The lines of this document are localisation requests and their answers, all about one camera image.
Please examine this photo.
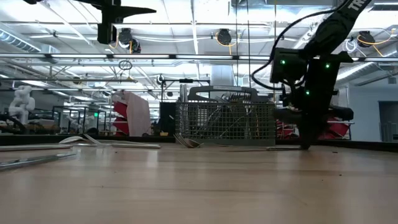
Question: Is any black ceiling cable reel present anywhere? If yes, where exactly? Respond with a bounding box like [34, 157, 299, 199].
[356, 30, 377, 49]
[117, 27, 142, 55]
[216, 27, 233, 47]

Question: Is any black boom stand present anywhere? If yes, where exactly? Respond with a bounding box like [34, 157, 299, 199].
[160, 77, 211, 103]

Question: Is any pale pink sheet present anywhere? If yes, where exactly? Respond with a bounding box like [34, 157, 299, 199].
[123, 90, 152, 137]

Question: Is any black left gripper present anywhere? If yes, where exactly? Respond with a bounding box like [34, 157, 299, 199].
[97, 0, 157, 44]

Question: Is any black equipment box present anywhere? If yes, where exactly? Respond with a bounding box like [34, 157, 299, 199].
[159, 101, 177, 137]

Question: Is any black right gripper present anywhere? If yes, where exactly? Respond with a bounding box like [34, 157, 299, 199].
[273, 92, 354, 151]

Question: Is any metal shelf rack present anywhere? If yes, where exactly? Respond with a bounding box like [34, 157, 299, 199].
[334, 85, 355, 141]

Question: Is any grey mesh cutlery basket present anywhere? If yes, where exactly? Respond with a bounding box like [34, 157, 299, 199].
[175, 85, 277, 146]

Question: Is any silver spoon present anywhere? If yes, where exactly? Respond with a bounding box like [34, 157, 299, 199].
[58, 134, 85, 145]

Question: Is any red storage bin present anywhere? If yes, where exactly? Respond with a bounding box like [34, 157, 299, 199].
[275, 121, 300, 140]
[111, 93, 130, 136]
[323, 115, 351, 140]

